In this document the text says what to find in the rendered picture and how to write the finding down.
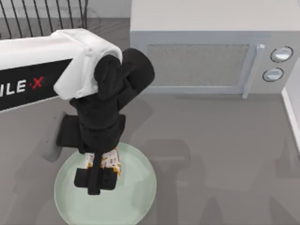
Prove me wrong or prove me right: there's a pale green round plate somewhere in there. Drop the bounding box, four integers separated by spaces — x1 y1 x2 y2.
54 142 157 225

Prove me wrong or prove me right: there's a round grey microwave knob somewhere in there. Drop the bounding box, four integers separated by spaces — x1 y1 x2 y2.
262 67 285 83
270 45 294 63

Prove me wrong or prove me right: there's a pale microwave oven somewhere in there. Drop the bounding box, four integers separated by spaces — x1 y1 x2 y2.
129 0 300 99

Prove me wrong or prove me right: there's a black wire rack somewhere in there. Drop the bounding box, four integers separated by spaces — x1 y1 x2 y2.
0 0 90 40

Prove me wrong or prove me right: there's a pale microwave door handle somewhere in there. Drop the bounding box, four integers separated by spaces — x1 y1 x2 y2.
242 44 266 99

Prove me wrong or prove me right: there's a pale microwave door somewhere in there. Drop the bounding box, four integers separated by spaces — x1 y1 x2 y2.
130 31 258 94

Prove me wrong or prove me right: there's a white and yellow printed can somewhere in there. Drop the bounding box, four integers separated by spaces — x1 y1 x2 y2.
85 147 122 177

